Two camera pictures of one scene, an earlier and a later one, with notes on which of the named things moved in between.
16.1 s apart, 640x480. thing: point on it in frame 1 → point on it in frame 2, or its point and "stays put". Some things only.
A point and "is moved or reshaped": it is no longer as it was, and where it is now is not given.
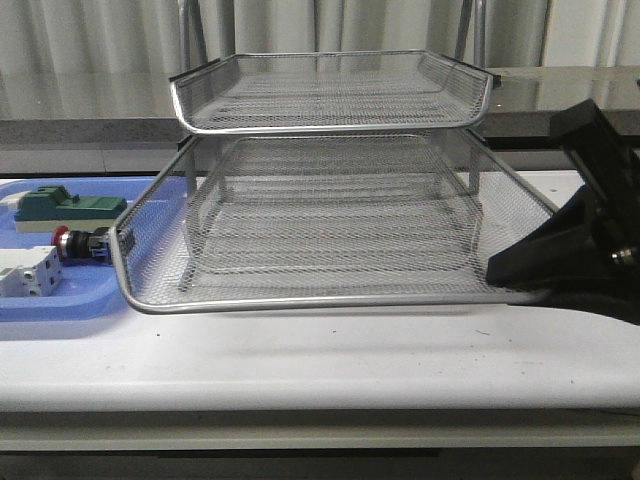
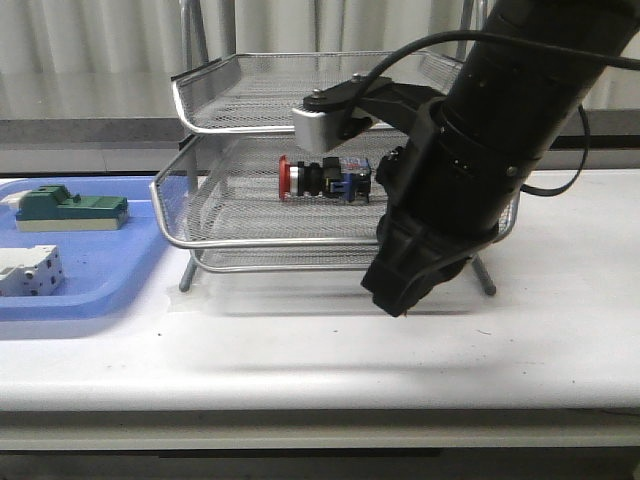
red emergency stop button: (89, 244) → (346, 178)
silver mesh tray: (265, 221) is moved or reshaped
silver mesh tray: (330, 90) stays put
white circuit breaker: (30, 272) stays put
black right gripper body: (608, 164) → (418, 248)
